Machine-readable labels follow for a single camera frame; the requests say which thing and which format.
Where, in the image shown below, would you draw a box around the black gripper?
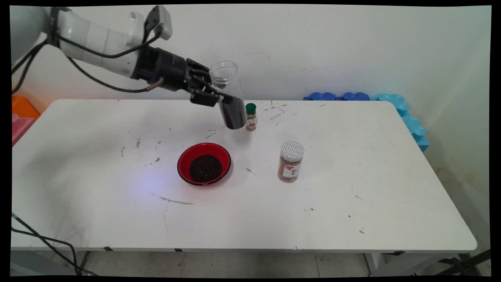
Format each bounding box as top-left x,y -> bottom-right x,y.
131,46 -> 234,107

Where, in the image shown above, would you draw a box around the tall clear jar black seeds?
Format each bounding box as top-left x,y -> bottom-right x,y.
209,60 -> 248,130

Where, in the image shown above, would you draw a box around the small spice bottle green cap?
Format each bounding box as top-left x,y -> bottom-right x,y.
245,103 -> 257,132

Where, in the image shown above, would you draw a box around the black seed pile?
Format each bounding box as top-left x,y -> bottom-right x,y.
189,155 -> 223,183

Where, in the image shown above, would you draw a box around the red bowl black rim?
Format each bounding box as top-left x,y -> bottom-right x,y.
177,143 -> 232,186

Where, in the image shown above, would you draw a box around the brown spice jar white lid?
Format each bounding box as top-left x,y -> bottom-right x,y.
278,141 -> 305,183

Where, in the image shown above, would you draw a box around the orange box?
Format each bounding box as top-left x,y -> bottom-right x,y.
12,96 -> 40,120

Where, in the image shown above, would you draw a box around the pink box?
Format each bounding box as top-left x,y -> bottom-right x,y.
12,114 -> 36,146

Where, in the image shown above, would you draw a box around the cyan foam mat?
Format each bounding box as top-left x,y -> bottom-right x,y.
370,93 -> 430,152

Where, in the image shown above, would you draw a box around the white table leg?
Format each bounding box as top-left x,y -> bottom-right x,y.
363,253 -> 386,275
70,251 -> 91,275

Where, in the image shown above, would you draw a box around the black stand leg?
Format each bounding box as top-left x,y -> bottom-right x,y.
434,249 -> 490,275

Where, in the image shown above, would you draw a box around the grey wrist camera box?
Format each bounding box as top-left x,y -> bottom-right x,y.
145,5 -> 173,41

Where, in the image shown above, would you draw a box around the black gripper cable grey plug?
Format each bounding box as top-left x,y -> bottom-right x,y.
67,57 -> 165,94

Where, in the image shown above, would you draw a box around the black camera cable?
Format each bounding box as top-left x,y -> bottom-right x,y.
11,32 -> 162,94

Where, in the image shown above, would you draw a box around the black floor cable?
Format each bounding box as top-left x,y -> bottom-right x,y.
11,213 -> 98,276

